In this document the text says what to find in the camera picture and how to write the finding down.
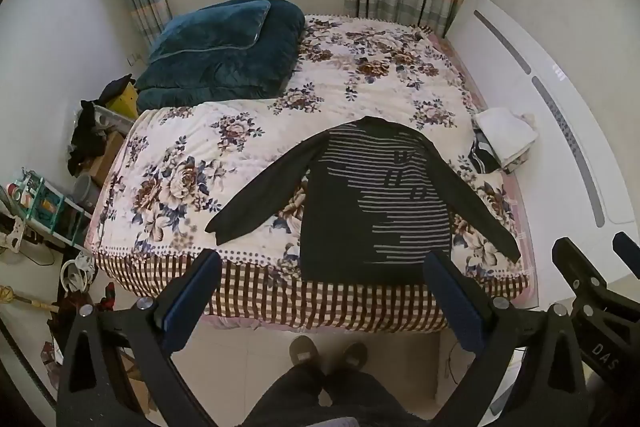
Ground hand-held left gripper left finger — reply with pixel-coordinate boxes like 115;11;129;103
56;248;223;427

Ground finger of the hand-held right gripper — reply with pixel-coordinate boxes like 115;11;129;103
552;236;607;304
612;231;640;281

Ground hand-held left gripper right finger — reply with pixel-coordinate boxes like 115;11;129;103
422;251;588;427

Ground dark striped sweater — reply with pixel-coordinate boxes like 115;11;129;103
205;117;522;286

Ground folded white clothes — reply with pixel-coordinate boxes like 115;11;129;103
472;107;540;170

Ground black clothes pile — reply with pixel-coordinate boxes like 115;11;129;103
67;99;113;178

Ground pink bed sheet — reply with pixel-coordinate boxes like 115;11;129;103
425;32;543;313

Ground person's right shoe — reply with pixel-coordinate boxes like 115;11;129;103
339;342;369;370

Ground person's shoe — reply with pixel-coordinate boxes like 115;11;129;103
339;342;369;370
290;335;321;365

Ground person's left shoe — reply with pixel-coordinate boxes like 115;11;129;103
290;335;321;365

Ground black white striped cloth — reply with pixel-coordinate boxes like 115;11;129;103
468;129;502;175

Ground floral bed blanket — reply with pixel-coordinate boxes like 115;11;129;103
82;14;536;334

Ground grey bucket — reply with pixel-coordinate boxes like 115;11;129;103
74;174;101;210

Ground person's legs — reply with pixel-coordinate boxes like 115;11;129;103
240;359;441;427

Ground cardboard box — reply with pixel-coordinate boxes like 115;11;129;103
82;129;126;185

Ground yellow stick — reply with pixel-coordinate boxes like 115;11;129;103
0;284;61;313

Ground teal shelf rack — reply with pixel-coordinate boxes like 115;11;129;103
10;167;93;253

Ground white headboard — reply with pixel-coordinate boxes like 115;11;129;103
445;0;640;308

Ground yellow box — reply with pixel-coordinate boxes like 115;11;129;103
107;83;140;120

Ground teal quilt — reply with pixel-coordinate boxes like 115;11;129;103
134;0;307;112

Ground teal pillow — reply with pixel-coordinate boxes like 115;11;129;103
149;0;272;64

